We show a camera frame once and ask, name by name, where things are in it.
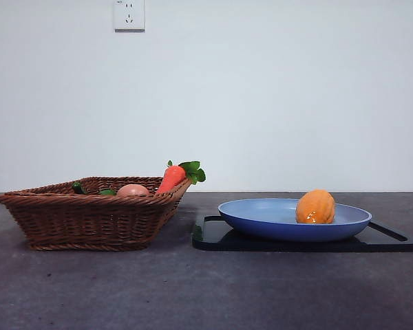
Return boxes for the brown wicker basket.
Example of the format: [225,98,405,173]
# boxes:
[0,176,193,251]

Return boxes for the blue round plate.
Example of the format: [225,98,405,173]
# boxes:
[218,198,372,243]

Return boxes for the yellow corn cob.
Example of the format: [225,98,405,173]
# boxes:
[295,189,337,225]

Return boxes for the black rectangular tray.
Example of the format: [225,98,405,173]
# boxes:
[191,215,413,253]

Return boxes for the white wall socket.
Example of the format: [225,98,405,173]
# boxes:
[114,0,146,33]

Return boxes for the green pepper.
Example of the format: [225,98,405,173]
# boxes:
[71,181,117,197]

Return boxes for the orange carrot with green leaves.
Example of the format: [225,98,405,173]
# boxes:
[157,159,207,195]

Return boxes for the pinkish brown egg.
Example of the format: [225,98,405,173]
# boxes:
[116,184,151,197]

